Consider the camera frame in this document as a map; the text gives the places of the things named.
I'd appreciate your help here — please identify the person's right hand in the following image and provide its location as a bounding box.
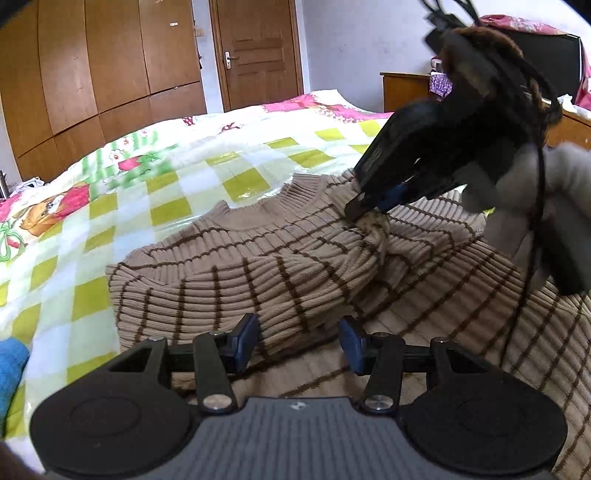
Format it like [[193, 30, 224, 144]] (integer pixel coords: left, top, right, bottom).
[[462, 142, 591, 288]]

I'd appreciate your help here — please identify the black cable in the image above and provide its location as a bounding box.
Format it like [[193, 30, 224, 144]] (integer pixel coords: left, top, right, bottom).
[[502, 69, 557, 372]]

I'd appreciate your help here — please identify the brown furry cloth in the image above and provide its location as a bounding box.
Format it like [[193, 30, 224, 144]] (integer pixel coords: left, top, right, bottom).
[[443, 27, 563, 134]]

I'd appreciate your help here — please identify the pink floral cloth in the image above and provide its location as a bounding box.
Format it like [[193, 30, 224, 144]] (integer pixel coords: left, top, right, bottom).
[[479, 14, 566, 37]]

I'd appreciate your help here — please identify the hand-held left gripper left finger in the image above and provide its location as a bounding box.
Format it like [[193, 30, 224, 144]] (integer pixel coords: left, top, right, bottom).
[[108, 314, 259, 415]]

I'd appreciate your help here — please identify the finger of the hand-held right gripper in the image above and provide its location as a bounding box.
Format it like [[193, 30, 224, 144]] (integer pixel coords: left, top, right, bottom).
[[376, 173, 462, 214], [345, 189, 386, 220]]

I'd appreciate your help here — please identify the wooden desk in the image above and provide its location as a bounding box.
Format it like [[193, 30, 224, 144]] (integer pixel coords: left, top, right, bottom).
[[380, 71, 591, 149]]

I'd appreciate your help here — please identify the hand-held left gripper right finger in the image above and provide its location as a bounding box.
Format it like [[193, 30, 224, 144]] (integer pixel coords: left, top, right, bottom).
[[338, 316, 499, 415]]

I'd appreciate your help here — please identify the purple floral cloth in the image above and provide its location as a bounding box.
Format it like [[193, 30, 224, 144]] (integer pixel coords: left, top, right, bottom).
[[428, 71, 456, 101]]

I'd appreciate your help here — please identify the brown wooden door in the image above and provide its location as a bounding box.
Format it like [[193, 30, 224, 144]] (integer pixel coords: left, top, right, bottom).
[[209, 0, 304, 113]]

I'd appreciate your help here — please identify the green checked plastic sheet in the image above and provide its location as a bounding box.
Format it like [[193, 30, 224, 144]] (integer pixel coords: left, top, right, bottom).
[[0, 117, 393, 462]]

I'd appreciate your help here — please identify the blue knit garment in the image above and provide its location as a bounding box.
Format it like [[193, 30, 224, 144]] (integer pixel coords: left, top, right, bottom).
[[0, 338, 31, 418]]

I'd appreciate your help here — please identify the brown wooden wardrobe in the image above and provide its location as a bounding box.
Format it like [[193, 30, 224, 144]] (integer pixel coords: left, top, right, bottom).
[[0, 0, 207, 171]]

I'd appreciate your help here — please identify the black monitor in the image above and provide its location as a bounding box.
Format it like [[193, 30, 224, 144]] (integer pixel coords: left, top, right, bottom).
[[510, 28, 583, 100]]

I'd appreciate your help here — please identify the cartoon print quilt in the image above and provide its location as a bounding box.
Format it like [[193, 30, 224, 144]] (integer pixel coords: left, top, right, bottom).
[[0, 90, 398, 264]]

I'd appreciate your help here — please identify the beige brown-striped knit sweater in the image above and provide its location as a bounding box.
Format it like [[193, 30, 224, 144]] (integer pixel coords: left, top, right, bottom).
[[106, 173, 591, 480]]

